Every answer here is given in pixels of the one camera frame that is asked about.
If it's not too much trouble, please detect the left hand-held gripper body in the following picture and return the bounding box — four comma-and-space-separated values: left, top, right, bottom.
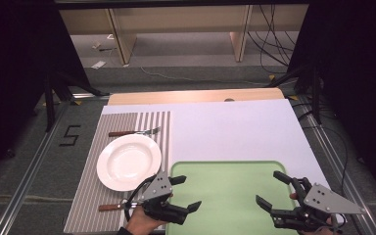
139, 171, 191, 226

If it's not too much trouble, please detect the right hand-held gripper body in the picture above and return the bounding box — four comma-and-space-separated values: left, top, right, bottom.
270, 176, 367, 234

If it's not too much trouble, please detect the person's right hand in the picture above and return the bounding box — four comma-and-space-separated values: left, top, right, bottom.
289, 192, 338, 235

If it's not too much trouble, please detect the person's left hand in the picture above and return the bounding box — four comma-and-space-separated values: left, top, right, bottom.
124, 193, 174, 235

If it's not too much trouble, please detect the green tray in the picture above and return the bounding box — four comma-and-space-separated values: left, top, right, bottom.
164, 160, 301, 235

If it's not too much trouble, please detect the white round plate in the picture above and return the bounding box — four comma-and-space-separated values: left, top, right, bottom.
96, 133, 163, 193

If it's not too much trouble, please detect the grey striped placemat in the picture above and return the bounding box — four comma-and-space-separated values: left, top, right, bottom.
63, 111, 172, 235

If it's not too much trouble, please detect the white table cover sheet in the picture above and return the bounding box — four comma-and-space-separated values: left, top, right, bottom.
100, 98, 348, 226

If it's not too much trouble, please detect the black tripod stand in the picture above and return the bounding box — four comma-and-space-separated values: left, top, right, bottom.
43, 69, 111, 133
266, 64, 323, 125

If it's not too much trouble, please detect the black tape mark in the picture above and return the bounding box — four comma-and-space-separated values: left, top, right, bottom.
58, 124, 82, 148

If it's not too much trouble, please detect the black curtain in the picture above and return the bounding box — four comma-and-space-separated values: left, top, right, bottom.
0, 0, 91, 187
287, 0, 376, 210

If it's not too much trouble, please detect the light wooden desk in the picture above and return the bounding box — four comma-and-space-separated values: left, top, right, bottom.
58, 4, 309, 66

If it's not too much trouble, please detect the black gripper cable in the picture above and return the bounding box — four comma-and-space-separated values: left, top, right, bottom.
329, 212, 348, 235
123, 173, 159, 223

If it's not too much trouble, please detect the aluminium rail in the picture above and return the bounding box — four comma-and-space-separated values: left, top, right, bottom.
0, 93, 112, 235
298, 95, 376, 235

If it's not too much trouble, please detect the knife with wooden handle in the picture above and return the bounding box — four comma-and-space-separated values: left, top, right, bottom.
98, 202, 145, 212

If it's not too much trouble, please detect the fork with wooden handle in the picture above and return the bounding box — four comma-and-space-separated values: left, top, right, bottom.
108, 126, 162, 138

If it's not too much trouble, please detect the bundle of black cables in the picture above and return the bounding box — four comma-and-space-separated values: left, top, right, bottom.
247, 4, 298, 69

